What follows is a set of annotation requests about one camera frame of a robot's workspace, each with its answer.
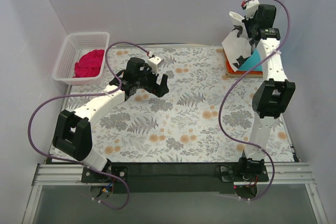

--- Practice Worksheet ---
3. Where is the folded orange t shirt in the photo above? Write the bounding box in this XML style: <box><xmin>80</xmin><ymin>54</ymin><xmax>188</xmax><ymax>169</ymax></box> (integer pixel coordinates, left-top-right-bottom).
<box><xmin>223</xmin><ymin>50</ymin><xmax>263</xmax><ymax>74</ymax></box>

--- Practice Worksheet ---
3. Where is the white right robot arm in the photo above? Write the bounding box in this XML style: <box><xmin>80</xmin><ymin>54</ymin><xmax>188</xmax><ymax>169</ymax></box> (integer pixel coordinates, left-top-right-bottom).
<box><xmin>237</xmin><ymin>0</ymin><xmax>296</xmax><ymax>181</ymax></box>

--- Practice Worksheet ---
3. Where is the aluminium frame rail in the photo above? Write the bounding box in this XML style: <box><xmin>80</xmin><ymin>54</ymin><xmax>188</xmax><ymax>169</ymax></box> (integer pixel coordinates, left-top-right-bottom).
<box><xmin>23</xmin><ymin>163</ymin><xmax>328</xmax><ymax>223</ymax></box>

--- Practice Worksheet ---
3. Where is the crumpled red t shirt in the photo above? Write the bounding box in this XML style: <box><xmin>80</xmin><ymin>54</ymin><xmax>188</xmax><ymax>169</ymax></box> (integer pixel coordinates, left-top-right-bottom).
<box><xmin>74</xmin><ymin>49</ymin><xmax>104</xmax><ymax>78</ymax></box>

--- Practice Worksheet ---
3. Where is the folded blue t shirt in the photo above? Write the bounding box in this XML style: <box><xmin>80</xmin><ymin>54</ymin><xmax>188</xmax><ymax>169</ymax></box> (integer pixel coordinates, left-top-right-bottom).
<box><xmin>236</xmin><ymin>50</ymin><xmax>260</xmax><ymax>71</ymax></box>

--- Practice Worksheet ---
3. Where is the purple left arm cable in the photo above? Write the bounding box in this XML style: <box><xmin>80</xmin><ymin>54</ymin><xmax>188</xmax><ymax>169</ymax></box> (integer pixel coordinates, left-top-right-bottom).
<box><xmin>27</xmin><ymin>41</ymin><xmax>158</xmax><ymax>210</ymax></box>

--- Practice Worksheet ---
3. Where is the white t shirt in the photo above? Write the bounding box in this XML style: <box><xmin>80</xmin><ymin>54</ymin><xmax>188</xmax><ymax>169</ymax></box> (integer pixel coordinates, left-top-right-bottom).
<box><xmin>222</xmin><ymin>12</ymin><xmax>253</xmax><ymax>72</ymax></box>

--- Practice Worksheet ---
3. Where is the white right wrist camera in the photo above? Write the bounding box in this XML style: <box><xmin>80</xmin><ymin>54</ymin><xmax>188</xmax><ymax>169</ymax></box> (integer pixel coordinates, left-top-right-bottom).
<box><xmin>241</xmin><ymin>0</ymin><xmax>259</xmax><ymax>20</ymax></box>

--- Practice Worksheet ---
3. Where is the white plastic laundry basket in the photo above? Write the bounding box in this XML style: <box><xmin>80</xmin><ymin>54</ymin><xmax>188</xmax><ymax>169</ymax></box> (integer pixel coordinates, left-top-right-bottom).
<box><xmin>52</xmin><ymin>31</ymin><xmax>110</xmax><ymax>86</ymax></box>

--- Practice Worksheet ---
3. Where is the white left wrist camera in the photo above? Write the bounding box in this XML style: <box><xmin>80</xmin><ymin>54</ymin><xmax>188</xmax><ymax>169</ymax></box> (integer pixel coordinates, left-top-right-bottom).
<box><xmin>146</xmin><ymin>52</ymin><xmax>164</xmax><ymax>75</ymax></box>

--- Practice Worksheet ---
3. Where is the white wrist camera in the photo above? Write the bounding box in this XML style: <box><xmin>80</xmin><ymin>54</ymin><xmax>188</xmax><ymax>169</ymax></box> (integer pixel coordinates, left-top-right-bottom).
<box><xmin>146</xmin><ymin>52</ymin><xmax>164</xmax><ymax>75</ymax></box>
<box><xmin>241</xmin><ymin>0</ymin><xmax>259</xmax><ymax>20</ymax></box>

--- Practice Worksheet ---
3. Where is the floral patterned table mat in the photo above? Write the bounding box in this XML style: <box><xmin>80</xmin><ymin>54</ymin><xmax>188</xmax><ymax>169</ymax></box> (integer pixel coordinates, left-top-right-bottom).
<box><xmin>51</xmin><ymin>46</ymin><xmax>295</xmax><ymax>164</ymax></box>

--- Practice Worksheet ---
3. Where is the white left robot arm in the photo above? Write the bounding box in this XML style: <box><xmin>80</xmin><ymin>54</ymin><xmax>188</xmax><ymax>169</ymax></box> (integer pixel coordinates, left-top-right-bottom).
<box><xmin>53</xmin><ymin>56</ymin><xmax>169</xmax><ymax>182</ymax></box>

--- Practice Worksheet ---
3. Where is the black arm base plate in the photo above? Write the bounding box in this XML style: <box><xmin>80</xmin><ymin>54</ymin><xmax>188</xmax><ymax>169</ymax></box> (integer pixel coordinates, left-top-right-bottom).
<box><xmin>81</xmin><ymin>161</ymin><xmax>270</xmax><ymax>194</ymax></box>

